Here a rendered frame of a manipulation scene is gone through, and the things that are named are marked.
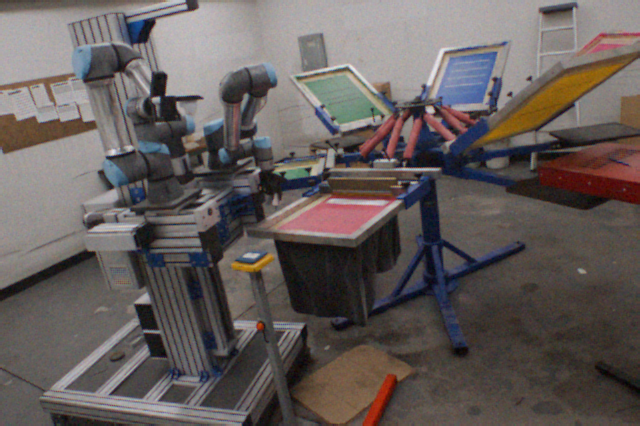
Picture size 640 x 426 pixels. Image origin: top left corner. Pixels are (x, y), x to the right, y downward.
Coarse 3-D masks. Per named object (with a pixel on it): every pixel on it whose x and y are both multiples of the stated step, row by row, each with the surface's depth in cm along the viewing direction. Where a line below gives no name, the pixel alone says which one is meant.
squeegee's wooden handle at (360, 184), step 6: (330, 180) 270; (336, 180) 268; (342, 180) 266; (348, 180) 264; (354, 180) 262; (360, 180) 260; (366, 180) 258; (372, 180) 256; (378, 180) 254; (384, 180) 252; (390, 180) 250; (396, 180) 250; (330, 186) 272; (336, 186) 270; (342, 186) 267; (348, 186) 265; (354, 186) 263; (360, 186) 261; (366, 186) 259; (372, 186) 257; (378, 186) 255; (384, 186) 253; (390, 186) 252
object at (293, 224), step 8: (312, 208) 259; (328, 208) 255; (336, 208) 253; (344, 208) 251; (304, 216) 249; (288, 224) 241; (296, 224) 239; (304, 224) 237; (312, 224) 235; (320, 224) 233
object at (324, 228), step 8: (368, 200) 258; (376, 200) 256; (384, 200) 253; (392, 200) 251; (352, 208) 249; (360, 208) 247; (368, 208) 245; (376, 208) 243; (384, 208) 241; (368, 216) 233; (328, 224) 231; (352, 224) 226; (360, 224) 225; (320, 232) 223; (328, 232) 222; (336, 232) 220; (344, 232) 218; (352, 232) 217
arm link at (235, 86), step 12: (240, 72) 209; (228, 84) 210; (240, 84) 210; (228, 96) 213; (240, 96) 214; (228, 108) 218; (240, 108) 221; (228, 120) 222; (228, 132) 227; (228, 144) 232; (228, 156) 235; (240, 156) 239
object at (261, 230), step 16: (288, 208) 254; (400, 208) 234; (256, 224) 237; (272, 224) 243; (368, 224) 213; (288, 240) 220; (304, 240) 215; (320, 240) 210; (336, 240) 205; (352, 240) 201
